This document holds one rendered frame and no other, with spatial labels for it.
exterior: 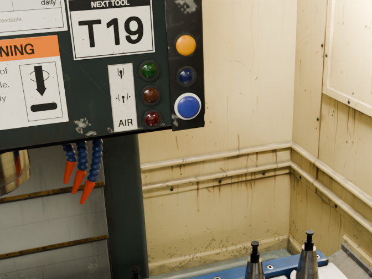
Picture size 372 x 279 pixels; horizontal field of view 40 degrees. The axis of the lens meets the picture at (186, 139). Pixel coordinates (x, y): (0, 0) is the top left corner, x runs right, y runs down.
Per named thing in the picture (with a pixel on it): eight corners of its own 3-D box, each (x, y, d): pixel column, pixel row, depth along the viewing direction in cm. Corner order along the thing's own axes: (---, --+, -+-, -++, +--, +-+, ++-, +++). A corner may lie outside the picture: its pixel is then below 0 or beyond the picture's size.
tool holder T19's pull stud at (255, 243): (257, 256, 93) (257, 239, 92) (261, 261, 92) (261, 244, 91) (248, 257, 93) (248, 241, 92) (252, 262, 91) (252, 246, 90)
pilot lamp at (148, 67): (159, 78, 63) (158, 61, 62) (141, 80, 63) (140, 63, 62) (158, 77, 64) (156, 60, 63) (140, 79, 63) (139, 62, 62)
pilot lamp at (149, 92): (160, 103, 64) (159, 86, 63) (143, 105, 64) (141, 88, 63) (159, 102, 65) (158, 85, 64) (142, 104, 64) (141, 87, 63)
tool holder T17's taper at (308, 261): (309, 268, 100) (311, 238, 98) (324, 280, 96) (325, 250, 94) (290, 274, 99) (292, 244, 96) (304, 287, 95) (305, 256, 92)
